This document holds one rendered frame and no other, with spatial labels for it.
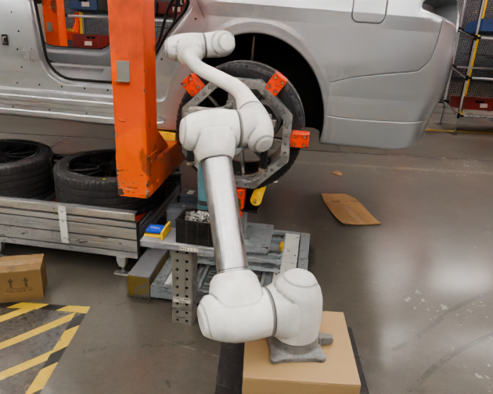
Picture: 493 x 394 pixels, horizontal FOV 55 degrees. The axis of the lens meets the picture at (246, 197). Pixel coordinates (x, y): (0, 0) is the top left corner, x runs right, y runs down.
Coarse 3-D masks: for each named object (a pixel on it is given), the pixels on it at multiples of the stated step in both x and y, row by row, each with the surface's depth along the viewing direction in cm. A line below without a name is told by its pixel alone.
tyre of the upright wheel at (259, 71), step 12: (240, 60) 245; (228, 72) 230; (240, 72) 229; (252, 72) 228; (264, 72) 228; (288, 84) 238; (288, 96) 230; (180, 108) 240; (288, 108) 232; (300, 108) 237; (180, 120) 243; (300, 120) 233; (180, 144) 247; (288, 168) 243; (276, 180) 247
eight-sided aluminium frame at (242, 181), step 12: (252, 84) 226; (264, 84) 222; (204, 96) 228; (264, 96) 223; (276, 96) 227; (276, 108) 224; (288, 120) 225; (288, 132) 228; (288, 144) 230; (288, 156) 232; (276, 168) 235; (240, 180) 241; (252, 180) 241; (264, 180) 239
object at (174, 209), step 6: (186, 192) 272; (192, 192) 272; (180, 198) 269; (186, 198) 269; (192, 198) 268; (174, 204) 261; (180, 204) 262; (186, 204) 262; (192, 204) 262; (168, 210) 256; (174, 210) 256; (180, 210) 255; (168, 216) 257; (174, 216) 255; (174, 222) 256; (168, 258) 270
